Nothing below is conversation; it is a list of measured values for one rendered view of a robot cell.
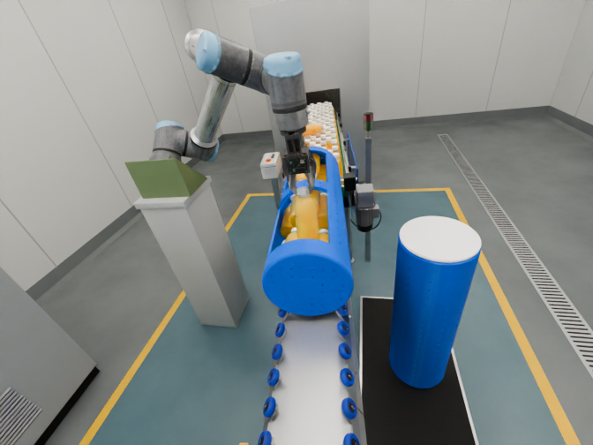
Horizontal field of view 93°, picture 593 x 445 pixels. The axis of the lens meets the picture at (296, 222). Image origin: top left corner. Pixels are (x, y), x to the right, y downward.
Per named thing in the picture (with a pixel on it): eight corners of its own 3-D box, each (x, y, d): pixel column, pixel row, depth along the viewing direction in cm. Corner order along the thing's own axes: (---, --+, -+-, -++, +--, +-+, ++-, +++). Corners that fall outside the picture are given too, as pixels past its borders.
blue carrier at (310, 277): (265, 314, 95) (257, 251, 79) (288, 192, 167) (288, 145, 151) (349, 319, 94) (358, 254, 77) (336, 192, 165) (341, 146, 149)
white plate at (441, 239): (500, 248, 96) (499, 251, 97) (446, 209, 119) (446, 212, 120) (427, 269, 93) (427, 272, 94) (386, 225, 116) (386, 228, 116)
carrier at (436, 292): (456, 379, 145) (424, 333, 169) (501, 251, 96) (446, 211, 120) (406, 396, 142) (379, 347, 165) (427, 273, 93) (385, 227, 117)
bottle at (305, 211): (313, 243, 98) (308, 191, 92) (324, 249, 91) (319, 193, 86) (296, 249, 95) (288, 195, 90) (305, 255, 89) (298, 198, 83)
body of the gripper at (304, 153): (284, 177, 78) (276, 134, 71) (287, 165, 85) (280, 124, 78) (311, 175, 77) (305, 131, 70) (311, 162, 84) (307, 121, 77)
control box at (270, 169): (263, 179, 180) (259, 164, 174) (267, 167, 196) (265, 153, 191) (278, 177, 179) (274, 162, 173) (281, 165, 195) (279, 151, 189)
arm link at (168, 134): (151, 154, 161) (154, 126, 164) (183, 161, 169) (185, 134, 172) (153, 145, 148) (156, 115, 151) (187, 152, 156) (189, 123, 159)
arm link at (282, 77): (291, 49, 70) (308, 49, 62) (298, 101, 77) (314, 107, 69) (256, 56, 68) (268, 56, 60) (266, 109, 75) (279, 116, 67)
